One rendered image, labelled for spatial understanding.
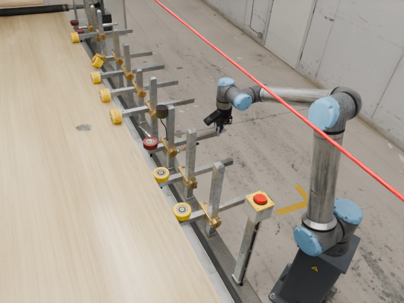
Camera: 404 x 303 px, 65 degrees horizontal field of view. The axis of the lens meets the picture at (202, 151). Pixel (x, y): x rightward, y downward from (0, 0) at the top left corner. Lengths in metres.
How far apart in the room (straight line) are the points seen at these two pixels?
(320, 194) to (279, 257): 1.11
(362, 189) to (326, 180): 1.83
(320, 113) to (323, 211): 0.44
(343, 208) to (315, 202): 0.24
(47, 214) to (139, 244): 0.42
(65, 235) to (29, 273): 0.18
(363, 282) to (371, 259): 0.22
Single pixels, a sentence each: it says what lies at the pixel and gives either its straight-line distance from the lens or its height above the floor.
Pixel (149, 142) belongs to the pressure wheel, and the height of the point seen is 0.90.
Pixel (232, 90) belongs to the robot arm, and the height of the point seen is 1.18.
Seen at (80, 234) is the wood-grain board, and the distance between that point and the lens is 1.40.
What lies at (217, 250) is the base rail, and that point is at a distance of 1.56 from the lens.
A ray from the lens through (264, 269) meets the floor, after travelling 2.38.
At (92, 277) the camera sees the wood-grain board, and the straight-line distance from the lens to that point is 1.29.
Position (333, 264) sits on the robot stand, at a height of 0.60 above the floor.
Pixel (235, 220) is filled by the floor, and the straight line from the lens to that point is 2.57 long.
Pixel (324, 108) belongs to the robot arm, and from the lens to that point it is 1.25.
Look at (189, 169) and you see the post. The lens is 1.56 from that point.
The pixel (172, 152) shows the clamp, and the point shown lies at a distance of 1.75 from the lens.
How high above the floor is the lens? 2.01
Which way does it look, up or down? 40 degrees down
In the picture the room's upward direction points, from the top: 5 degrees clockwise
